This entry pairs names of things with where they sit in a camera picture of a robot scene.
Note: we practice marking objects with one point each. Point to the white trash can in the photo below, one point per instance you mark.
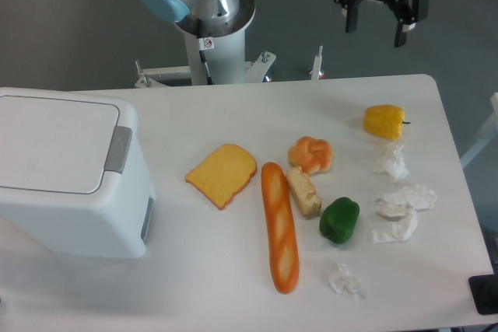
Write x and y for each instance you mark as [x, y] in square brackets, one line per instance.
[73, 174]

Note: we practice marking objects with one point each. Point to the yellow bell pepper toy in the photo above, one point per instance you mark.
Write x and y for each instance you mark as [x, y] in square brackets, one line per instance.
[385, 121]

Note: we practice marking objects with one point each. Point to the crumpled white tissue upper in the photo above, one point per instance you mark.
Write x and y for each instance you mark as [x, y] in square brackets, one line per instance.
[392, 163]

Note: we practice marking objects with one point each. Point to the crumpled white tissue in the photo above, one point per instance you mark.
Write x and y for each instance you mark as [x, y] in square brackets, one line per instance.
[342, 280]
[417, 196]
[392, 163]
[398, 225]

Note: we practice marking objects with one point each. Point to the white chair part right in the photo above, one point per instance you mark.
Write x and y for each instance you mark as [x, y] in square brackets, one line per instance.
[484, 135]

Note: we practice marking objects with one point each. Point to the braided bun toy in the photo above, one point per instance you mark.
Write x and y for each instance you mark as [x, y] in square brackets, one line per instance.
[311, 155]

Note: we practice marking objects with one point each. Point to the crumpled white tissue middle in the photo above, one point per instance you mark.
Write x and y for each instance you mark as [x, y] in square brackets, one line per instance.
[417, 196]

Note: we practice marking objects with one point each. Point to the beige bread chunk toy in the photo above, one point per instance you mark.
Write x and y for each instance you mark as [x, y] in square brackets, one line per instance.
[303, 192]

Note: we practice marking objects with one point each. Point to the crumpled white tissue lower right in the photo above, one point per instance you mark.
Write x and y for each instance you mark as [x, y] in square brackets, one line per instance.
[398, 225]

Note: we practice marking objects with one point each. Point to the green bell pepper toy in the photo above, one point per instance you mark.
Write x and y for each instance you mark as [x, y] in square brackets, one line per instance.
[338, 221]

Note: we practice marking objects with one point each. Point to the toast slice toy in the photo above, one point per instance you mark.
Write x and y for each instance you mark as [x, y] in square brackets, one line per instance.
[223, 174]

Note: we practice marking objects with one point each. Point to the crumpled white tissue bottom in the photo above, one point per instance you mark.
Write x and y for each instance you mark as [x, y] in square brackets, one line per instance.
[342, 280]

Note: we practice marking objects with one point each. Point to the long baguette toy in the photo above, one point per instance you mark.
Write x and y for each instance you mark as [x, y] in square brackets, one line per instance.
[282, 245]

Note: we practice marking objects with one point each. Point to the black device at edge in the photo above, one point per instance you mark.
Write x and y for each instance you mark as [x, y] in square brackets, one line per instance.
[484, 293]

